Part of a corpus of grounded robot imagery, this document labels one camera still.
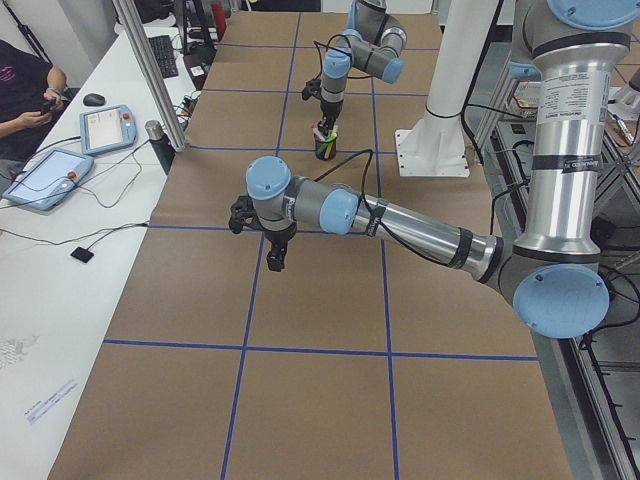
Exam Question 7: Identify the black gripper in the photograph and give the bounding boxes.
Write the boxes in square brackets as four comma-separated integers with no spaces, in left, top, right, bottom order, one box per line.
[264,227,297,271]
[318,99,343,136]

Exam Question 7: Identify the red capped white marker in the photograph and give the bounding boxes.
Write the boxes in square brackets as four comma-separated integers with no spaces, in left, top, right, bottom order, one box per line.
[312,126,325,142]

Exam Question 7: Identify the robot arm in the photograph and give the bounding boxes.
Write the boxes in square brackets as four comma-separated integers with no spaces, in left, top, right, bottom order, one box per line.
[229,1,639,339]
[318,0,407,137]

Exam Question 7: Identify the green highlighter pen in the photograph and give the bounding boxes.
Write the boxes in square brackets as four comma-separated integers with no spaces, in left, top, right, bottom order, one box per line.
[321,135,337,160]

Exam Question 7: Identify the black mesh pen cup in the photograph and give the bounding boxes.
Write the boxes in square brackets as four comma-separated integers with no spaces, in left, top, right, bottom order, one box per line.
[314,133,337,161]

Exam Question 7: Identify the black metal water bottle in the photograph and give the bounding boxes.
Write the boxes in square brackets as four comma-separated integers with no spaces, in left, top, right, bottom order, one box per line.
[144,120,175,175]

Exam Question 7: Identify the black keyboard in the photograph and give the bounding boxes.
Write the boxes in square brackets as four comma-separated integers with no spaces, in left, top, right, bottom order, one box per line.
[148,35,179,78]

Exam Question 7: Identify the small black square pad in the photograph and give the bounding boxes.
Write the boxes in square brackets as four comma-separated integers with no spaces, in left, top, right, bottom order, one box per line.
[70,247,94,264]

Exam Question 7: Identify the right teach pendant tablet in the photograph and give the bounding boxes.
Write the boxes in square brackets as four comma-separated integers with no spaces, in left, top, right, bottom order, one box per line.
[79,104,137,156]

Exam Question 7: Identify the teach pendant tablet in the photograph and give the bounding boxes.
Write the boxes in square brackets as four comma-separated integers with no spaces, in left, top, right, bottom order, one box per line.
[2,148,94,211]
[79,104,137,156]

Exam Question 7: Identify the black computer mouse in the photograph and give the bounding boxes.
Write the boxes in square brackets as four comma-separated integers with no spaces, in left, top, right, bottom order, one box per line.
[83,93,106,107]

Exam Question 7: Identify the left teach pendant tablet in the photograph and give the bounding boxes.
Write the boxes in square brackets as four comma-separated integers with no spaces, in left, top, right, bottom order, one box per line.
[2,148,94,211]

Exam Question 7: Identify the black smartphone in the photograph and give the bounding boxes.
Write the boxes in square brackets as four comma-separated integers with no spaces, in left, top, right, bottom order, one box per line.
[40,100,56,115]

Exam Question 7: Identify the seated person black shirt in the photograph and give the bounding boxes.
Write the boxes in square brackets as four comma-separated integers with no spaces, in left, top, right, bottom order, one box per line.
[1,41,67,182]

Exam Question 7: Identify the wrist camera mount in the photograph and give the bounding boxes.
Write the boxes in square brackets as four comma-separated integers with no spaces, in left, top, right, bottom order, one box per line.
[301,78,321,101]
[228,195,259,234]

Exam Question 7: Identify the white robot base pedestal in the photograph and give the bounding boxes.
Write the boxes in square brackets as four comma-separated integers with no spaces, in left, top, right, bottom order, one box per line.
[396,0,502,178]

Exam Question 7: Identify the aluminium frame post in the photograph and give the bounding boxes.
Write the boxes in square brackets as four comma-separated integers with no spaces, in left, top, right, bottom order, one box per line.
[112,0,187,152]

